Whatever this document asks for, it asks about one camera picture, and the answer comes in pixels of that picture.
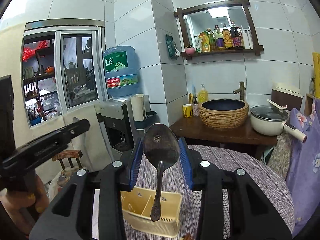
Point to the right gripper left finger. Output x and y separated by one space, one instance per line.
70 214

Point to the small steel spoon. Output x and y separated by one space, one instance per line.
162 150

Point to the person's left hand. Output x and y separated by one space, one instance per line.
13 201

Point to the beige plastic utensil holder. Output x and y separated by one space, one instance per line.
138 211

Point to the wooden chair with cat cushion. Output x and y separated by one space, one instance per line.
70 163

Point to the dark wooden counter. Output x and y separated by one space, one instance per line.
243 139

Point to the water dispenser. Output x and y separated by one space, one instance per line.
117 117

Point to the woven basin sink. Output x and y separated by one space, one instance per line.
224 113

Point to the paper cup stack holder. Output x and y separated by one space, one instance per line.
143 117

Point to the yellow mug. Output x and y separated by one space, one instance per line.
187 110

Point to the cream pot with lid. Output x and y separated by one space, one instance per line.
271 121

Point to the yellow soap bottle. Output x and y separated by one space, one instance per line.
202 95

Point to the purple floral cloth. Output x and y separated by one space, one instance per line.
303 174

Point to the bronze faucet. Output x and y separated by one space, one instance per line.
241 90

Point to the sliding glass window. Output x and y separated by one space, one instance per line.
62 70

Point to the blue water jug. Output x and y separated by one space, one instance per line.
121 71

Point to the brown white rice cooker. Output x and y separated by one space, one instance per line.
286 95

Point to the pink small bowl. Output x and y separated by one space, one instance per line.
189 50

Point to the green hanging packet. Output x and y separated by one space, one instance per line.
173 51

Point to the yellow snack bag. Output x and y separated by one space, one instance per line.
205 43

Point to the yellow label sauce bottle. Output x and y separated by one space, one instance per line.
227 37

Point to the purple label bottle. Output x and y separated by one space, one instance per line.
220 45

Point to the dark soy sauce bottle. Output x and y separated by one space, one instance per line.
236 37

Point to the dark wooden wall shelf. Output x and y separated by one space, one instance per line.
222 27

